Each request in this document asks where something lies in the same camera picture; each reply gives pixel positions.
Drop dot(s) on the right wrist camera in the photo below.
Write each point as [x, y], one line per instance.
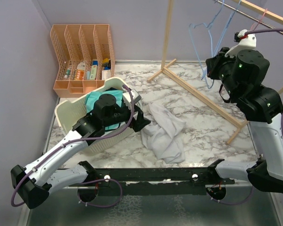
[246, 41]

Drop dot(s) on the items in organizer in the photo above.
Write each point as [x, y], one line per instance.
[81, 73]

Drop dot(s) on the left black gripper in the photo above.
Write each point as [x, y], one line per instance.
[141, 121]

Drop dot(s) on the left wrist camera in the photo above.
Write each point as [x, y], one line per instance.
[129, 96]

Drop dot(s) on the teal green t shirt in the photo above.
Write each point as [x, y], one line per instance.
[96, 99]

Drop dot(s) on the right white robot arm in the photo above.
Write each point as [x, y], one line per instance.
[242, 75]

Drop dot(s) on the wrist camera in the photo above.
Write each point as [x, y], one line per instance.
[246, 41]
[129, 96]

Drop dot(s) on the cream laundry basket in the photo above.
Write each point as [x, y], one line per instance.
[69, 112]

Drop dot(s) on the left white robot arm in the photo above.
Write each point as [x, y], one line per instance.
[37, 180]

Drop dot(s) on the orange file organizer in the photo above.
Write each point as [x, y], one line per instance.
[77, 42]

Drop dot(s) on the wooden clothes rack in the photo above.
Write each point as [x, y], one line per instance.
[165, 67]

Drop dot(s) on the pink wire hanger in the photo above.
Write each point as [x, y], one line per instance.
[255, 25]

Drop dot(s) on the light blue wire hanger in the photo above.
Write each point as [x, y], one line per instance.
[200, 29]

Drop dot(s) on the navy blue t shirt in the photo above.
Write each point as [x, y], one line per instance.
[113, 89]

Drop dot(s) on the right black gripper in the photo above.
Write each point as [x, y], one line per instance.
[214, 62]

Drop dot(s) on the metal hanging rod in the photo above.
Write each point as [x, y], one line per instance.
[252, 17]

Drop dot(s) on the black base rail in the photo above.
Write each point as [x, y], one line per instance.
[152, 181]

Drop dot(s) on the white t shirt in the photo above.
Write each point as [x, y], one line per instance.
[162, 135]

